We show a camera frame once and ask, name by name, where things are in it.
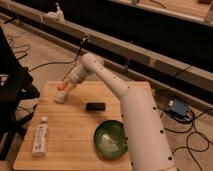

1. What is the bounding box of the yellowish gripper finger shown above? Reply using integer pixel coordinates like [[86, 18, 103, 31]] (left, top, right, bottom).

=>
[[64, 82, 77, 94]]

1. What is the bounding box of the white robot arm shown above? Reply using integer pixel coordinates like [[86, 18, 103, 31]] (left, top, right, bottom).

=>
[[66, 53, 177, 171]]

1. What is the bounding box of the black rectangular block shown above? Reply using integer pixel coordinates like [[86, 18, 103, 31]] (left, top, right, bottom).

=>
[[86, 103, 106, 111]]

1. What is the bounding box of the black equipment stand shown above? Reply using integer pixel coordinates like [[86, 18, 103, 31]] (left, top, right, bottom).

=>
[[0, 27, 40, 160]]

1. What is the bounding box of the white tube with cap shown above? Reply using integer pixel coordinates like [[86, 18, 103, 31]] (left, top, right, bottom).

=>
[[32, 117, 48, 156]]

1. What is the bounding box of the green glass bowl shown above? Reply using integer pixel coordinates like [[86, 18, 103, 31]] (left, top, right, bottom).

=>
[[93, 120, 128, 159]]

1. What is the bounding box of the blue power box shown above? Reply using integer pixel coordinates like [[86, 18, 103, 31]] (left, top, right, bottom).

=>
[[169, 99, 188, 117]]

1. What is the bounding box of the black cable on floor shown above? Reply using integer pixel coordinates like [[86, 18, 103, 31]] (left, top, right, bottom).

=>
[[27, 37, 90, 82]]

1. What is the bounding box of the white object on rail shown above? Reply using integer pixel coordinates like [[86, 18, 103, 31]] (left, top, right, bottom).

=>
[[44, 3, 65, 22]]

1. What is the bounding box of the black cables right floor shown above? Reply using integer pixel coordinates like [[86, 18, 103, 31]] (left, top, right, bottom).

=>
[[157, 107, 213, 171]]

